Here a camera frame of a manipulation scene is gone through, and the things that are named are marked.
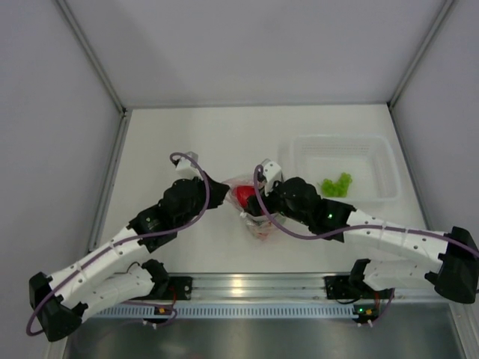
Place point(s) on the grey slotted cable duct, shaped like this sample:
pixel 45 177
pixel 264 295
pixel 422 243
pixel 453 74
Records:
pixel 236 311

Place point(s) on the aluminium frame post left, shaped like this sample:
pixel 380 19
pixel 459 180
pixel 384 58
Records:
pixel 88 50

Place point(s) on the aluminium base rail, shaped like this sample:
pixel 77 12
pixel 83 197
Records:
pixel 257 287

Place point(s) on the clear zip top bag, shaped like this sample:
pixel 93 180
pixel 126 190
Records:
pixel 260 227

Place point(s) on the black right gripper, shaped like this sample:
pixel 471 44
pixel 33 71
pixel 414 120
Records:
pixel 267 200

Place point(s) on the red fake food piece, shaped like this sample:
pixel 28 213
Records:
pixel 242 193

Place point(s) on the aluminium frame post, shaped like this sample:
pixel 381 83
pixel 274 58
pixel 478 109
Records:
pixel 427 40
pixel 88 50

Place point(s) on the aluminium frame post right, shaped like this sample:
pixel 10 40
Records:
pixel 427 40

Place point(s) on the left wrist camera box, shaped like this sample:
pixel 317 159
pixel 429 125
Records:
pixel 184 167

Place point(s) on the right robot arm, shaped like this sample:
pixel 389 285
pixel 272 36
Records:
pixel 448 261

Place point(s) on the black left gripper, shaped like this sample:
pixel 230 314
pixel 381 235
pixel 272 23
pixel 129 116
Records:
pixel 216 191

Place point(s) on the white perforated plastic basket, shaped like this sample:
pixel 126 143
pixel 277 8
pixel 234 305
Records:
pixel 368 159

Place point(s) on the green fake grapes bunch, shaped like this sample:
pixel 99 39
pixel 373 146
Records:
pixel 338 188

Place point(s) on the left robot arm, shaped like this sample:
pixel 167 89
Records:
pixel 121 270

